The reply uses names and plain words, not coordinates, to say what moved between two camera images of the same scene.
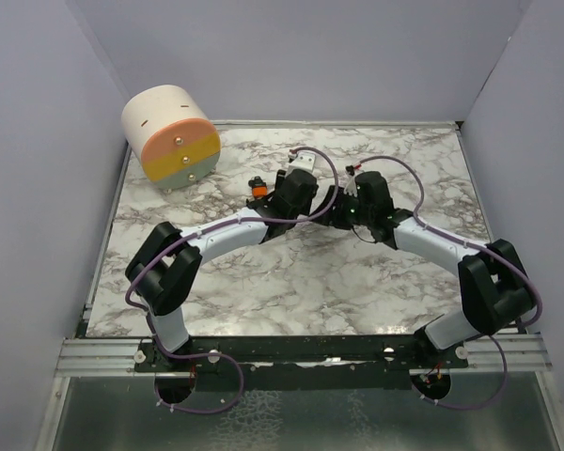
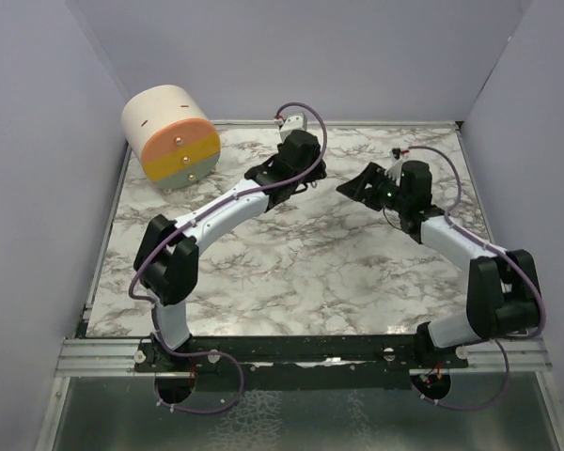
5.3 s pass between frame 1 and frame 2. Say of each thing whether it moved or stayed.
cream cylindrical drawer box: stayed
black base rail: stayed
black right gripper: moved
